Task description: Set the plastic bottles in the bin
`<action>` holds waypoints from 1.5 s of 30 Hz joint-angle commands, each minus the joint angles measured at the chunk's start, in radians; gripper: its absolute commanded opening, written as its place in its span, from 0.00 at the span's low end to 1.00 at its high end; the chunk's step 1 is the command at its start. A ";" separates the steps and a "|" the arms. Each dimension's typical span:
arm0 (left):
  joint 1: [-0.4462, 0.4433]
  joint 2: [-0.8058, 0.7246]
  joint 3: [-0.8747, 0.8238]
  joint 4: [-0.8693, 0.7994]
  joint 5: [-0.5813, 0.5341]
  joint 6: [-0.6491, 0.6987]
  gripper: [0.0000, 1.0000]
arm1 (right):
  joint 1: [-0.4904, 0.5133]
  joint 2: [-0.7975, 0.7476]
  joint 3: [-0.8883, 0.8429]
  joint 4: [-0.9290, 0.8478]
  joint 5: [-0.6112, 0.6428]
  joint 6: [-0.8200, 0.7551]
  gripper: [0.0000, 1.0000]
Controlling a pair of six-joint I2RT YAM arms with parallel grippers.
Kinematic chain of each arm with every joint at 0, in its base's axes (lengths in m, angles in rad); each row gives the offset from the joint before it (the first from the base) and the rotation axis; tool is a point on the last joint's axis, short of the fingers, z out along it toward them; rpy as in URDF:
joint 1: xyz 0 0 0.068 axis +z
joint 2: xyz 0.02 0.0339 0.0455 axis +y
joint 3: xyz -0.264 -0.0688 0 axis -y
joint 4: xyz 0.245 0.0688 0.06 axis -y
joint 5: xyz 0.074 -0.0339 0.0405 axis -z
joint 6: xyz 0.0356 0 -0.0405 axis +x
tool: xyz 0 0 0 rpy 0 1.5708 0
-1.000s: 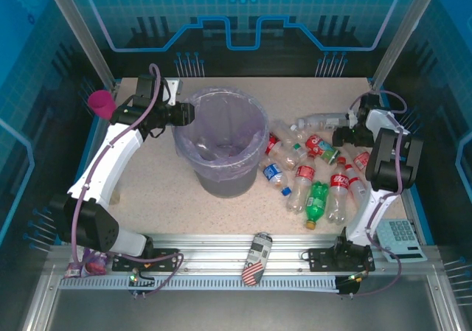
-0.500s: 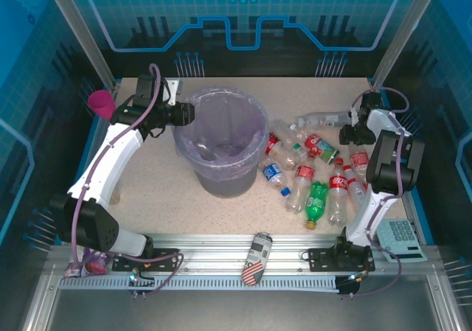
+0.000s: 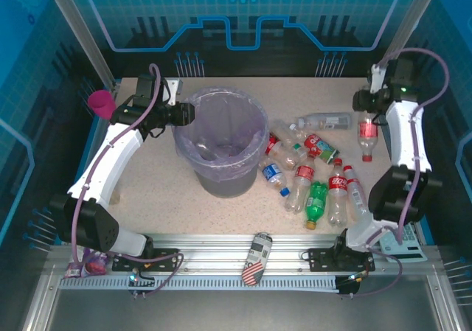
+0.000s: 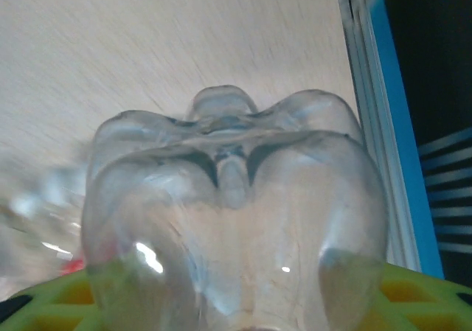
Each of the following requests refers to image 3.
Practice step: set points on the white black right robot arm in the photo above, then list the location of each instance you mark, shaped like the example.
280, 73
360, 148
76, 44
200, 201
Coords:
403, 135

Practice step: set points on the grey metal shelf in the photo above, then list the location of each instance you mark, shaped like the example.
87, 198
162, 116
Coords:
236, 309

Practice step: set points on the purple snack bag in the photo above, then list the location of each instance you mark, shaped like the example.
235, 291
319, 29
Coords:
90, 266

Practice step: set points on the flag print can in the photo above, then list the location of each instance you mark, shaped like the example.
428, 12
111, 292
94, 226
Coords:
256, 261

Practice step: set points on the pale blue calculator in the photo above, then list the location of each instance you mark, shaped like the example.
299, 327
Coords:
409, 248

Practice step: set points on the black connector bracket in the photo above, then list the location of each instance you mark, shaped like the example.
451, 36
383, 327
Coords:
140, 281
348, 285

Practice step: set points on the green and red can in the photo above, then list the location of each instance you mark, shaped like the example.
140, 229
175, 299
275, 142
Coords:
321, 148

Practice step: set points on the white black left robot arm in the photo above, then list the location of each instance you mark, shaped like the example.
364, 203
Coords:
110, 154

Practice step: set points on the clear bottle white barcode label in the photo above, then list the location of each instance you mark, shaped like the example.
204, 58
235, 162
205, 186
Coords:
355, 191

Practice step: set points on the purple plastic bin liner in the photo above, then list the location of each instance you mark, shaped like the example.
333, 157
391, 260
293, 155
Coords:
254, 124

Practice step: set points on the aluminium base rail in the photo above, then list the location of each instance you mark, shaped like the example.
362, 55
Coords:
214, 250

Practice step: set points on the clear bottle grey label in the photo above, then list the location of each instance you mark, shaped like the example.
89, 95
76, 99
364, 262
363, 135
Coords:
324, 121

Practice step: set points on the clear bottle brown residue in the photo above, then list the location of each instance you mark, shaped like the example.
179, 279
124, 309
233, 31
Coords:
287, 158

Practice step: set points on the pink plastic cup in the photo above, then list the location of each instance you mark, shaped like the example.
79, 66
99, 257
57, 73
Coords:
101, 104

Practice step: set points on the clear cola bottle red label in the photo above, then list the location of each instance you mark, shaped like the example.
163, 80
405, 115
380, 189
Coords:
368, 132
337, 185
304, 176

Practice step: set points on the crushed clear bottle white cap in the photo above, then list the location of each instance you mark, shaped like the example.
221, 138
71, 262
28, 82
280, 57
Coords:
284, 130

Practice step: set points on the grey plastic bin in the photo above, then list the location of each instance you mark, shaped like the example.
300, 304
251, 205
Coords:
228, 185

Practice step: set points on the clear bottle green cap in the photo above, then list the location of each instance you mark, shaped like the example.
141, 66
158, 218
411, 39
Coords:
296, 146

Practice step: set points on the green bottle yellow cap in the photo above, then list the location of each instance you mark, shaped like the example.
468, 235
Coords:
316, 202

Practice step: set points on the aluminium frame post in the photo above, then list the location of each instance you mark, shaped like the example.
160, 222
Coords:
409, 25
81, 32

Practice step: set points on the clear bottle blue label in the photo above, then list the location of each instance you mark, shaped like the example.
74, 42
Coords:
273, 172

